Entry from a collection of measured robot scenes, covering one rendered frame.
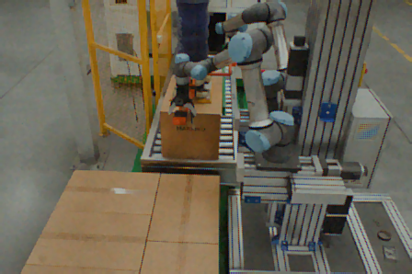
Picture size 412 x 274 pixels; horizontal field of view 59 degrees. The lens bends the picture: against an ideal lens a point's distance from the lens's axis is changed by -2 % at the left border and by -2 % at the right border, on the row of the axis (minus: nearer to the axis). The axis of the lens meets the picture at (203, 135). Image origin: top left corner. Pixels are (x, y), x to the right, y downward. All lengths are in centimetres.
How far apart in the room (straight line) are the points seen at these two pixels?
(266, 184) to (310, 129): 37
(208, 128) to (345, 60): 103
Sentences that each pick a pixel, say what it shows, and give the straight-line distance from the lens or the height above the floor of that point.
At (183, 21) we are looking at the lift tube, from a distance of 244.
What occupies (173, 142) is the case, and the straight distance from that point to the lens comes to 257.
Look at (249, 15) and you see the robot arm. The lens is 232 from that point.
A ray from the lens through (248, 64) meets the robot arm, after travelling 160.
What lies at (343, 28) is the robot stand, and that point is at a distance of 185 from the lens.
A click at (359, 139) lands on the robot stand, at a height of 110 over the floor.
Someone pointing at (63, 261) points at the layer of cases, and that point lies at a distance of 214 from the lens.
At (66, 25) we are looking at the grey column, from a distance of 310.
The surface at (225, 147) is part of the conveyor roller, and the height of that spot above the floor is 52.
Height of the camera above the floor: 213
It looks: 33 degrees down
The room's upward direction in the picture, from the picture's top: 1 degrees clockwise
